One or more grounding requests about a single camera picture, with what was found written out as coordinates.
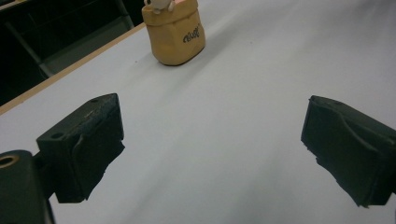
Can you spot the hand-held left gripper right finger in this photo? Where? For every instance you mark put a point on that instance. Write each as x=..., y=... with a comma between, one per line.
x=351, y=152

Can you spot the yellow paper-look storage bag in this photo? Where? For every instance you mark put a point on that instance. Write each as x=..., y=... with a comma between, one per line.
x=176, y=37

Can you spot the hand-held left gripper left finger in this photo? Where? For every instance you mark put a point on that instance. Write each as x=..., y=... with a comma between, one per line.
x=84, y=146

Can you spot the light wooden board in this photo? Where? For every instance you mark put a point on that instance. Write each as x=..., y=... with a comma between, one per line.
x=9, y=3

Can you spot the small white plush toy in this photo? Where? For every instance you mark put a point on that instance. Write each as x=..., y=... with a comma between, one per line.
x=160, y=4

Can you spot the grey metal frame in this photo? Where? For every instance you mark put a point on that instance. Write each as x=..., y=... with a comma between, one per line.
x=84, y=46

